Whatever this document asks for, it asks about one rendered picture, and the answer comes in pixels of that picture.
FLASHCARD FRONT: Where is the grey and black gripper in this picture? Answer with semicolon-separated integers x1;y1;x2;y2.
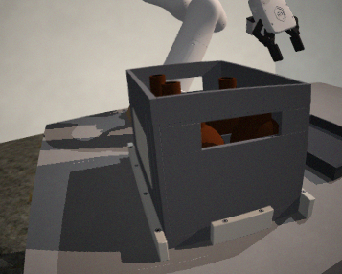
248;0;305;62

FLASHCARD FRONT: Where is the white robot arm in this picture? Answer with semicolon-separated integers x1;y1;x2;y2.
143;0;227;93

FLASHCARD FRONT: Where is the dark grey crate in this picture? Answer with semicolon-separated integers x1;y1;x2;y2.
126;60;311;249

